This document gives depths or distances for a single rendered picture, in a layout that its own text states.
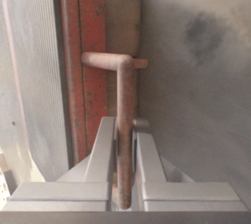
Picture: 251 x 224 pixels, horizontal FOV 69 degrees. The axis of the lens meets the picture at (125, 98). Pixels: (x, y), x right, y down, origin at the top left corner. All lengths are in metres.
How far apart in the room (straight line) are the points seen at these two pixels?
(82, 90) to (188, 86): 0.12
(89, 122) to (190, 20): 0.15
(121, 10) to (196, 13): 0.08
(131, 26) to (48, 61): 0.10
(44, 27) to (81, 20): 0.04
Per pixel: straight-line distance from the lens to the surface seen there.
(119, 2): 0.22
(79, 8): 0.17
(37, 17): 0.22
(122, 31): 0.22
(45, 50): 0.20
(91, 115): 0.19
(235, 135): 0.22
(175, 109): 0.24
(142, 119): 0.15
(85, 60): 0.16
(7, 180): 3.20
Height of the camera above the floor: 0.20
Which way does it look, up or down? 39 degrees down
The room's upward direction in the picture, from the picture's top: 103 degrees counter-clockwise
